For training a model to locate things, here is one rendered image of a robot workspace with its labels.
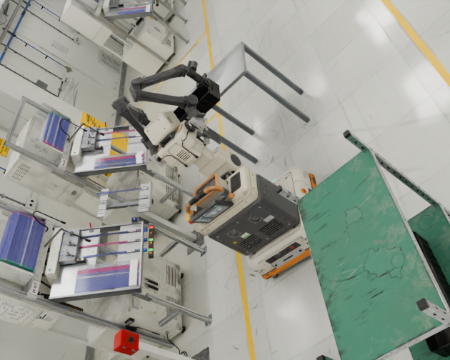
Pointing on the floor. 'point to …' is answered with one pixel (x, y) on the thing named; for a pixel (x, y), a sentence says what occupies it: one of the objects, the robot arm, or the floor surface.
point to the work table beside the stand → (233, 58)
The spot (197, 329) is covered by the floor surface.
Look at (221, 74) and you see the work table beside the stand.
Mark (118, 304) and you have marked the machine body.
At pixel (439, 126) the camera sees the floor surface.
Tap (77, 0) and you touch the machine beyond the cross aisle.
